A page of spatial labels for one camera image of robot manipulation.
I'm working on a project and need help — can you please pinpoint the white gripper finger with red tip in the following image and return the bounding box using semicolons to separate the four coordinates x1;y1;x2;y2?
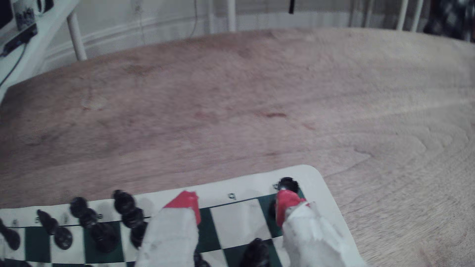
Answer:
134;191;202;267
276;189;368;267

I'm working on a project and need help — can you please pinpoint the black chess bishop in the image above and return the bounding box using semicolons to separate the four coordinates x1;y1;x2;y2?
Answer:
239;238;271;267
37;209;73;250

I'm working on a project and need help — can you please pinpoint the black chess pawn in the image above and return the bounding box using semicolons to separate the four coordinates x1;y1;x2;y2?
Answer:
193;252;211;267

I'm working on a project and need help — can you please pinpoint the black chess queen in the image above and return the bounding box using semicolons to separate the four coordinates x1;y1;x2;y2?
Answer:
112;190;149;249

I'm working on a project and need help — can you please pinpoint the black chess rook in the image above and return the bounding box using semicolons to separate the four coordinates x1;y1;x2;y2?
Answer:
268;177;300;220

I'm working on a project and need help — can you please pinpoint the black chess king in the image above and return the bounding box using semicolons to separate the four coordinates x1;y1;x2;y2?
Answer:
70;197;120;253

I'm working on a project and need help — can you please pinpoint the green and white chess mat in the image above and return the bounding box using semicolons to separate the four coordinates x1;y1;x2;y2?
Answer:
0;165;366;267

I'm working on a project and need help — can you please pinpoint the white side table leg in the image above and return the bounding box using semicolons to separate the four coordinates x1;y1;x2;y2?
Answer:
67;10;88;62

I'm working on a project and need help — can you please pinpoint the white furniture leg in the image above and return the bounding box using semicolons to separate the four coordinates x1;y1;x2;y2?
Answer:
226;0;237;32
395;0;409;31
412;0;424;28

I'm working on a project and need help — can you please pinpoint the white side table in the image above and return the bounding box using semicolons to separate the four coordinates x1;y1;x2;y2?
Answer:
0;0;80;102

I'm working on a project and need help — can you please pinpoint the black power strip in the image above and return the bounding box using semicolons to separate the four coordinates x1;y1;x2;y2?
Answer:
2;24;38;56

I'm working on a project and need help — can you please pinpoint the dark patterned cloth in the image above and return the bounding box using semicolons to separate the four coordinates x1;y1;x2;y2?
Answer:
423;0;475;41

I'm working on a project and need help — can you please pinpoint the white electronic box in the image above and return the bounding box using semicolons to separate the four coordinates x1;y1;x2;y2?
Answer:
13;0;36;31

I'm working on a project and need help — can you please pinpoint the thin grey wall cable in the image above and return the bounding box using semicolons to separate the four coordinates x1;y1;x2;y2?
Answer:
189;0;199;38

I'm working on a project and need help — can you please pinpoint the black cable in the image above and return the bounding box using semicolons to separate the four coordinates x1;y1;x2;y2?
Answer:
0;43;28;88

